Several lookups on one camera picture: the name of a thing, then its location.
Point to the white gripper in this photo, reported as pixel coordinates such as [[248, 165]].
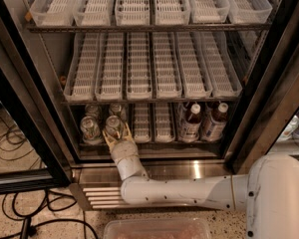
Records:
[[124, 149]]

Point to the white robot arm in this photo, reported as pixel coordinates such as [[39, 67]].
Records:
[[268, 194]]

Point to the open fridge door left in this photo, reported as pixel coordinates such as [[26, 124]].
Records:
[[22, 98]]

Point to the left tea bottle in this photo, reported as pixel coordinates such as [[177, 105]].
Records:
[[190, 123]]

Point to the stainless steel fridge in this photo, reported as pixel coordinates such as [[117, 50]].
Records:
[[265, 58]]

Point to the clear plastic container on floor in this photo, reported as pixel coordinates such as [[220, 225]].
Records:
[[167, 228]]

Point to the right tea bottle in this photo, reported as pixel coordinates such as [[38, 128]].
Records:
[[215, 122]]

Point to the tea bottle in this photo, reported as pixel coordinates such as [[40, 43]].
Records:
[[215, 122], [190, 123]]

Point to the bottom shelf empty tray right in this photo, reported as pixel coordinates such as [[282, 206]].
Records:
[[163, 123]]

